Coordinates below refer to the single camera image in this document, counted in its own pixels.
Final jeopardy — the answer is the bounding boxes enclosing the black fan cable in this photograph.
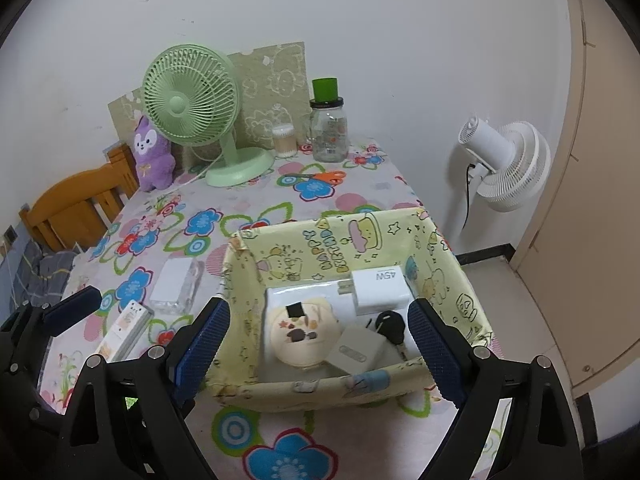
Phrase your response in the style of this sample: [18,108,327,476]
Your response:
[462,162,476,233]

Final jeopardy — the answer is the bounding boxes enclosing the orange-handled scissors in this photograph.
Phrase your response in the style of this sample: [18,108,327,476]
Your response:
[284,170,347,183]

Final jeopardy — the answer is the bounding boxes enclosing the wooden chair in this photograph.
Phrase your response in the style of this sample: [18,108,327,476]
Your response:
[19,144,141,253]

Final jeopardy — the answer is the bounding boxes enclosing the small white rectangular block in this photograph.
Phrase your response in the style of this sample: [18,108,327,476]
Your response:
[325,323,392,377]

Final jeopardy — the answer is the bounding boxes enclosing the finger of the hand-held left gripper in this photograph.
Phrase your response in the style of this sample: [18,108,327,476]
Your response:
[0,360,69,461]
[0,285,103,361]

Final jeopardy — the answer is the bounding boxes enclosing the purple plush toy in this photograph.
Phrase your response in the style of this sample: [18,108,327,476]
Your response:
[132,116,176,192]

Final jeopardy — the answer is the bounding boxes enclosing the green desk fan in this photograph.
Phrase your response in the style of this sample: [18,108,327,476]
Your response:
[142,44,275,188]

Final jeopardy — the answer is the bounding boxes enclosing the white power adapter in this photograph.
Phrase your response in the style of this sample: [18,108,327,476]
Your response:
[337,266,412,317]

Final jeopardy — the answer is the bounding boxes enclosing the white fan power cable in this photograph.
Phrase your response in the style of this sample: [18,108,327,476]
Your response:
[172,155,223,188]

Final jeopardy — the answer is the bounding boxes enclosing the small printed card box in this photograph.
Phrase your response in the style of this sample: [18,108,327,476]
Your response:
[94,299,154,362]

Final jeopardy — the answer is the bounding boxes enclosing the clear plastic case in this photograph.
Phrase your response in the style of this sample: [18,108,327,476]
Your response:
[149,258,206,316]

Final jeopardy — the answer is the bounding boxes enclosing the beige door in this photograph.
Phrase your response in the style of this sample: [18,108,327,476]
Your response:
[510,0,640,401]

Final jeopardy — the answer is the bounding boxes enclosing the yellow fabric storage box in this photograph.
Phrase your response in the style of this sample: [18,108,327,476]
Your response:
[206,206,493,413]

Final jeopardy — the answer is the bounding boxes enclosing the round cream printed tin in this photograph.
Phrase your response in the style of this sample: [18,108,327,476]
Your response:
[270,297,343,368]

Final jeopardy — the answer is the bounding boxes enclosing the white standing fan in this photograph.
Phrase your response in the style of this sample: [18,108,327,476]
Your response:
[440,116,552,253]

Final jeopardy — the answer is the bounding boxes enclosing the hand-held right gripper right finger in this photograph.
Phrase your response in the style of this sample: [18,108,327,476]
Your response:
[406,297,586,480]

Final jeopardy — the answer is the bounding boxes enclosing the cotton swab container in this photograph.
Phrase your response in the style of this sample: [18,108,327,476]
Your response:
[271,123,298,157]

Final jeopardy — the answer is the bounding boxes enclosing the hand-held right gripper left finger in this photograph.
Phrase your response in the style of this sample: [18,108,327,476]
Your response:
[59,296,232,480]

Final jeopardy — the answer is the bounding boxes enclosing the grey plaid quilt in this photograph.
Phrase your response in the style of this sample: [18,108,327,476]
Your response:
[10,240,78,311]

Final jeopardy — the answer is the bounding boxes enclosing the glass jar with green lid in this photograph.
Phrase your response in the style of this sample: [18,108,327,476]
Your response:
[308,77,349,163]

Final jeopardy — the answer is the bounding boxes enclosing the black round object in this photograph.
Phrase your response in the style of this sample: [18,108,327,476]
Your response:
[366,310,408,361]

